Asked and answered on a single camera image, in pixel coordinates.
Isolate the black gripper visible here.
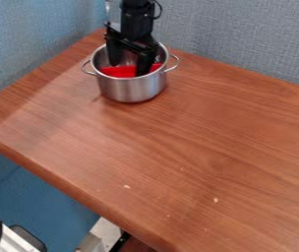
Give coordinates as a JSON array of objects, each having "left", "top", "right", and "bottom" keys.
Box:
[{"left": 105, "top": 0, "right": 160, "bottom": 76}]

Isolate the white ribbed radiator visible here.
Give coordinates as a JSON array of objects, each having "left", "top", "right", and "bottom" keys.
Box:
[{"left": 0, "top": 208, "right": 31, "bottom": 252}]

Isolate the silver metal pot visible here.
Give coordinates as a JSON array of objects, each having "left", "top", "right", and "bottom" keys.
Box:
[{"left": 81, "top": 43, "right": 180, "bottom": 103}]

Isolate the white table leg bracket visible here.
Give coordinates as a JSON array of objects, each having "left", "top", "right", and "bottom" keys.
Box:
[{"left": 75, "top": 218, "right": 121, "bottom": 252}]

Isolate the red object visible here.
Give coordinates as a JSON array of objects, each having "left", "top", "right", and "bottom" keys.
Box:
[{"left": 99, "top": 62, "right": 164, "bottom": 79}]

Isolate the black box on floor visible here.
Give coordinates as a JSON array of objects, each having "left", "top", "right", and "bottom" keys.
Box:
[{"left": 8, "top": 224, "right": 46, "bottom": 252}]

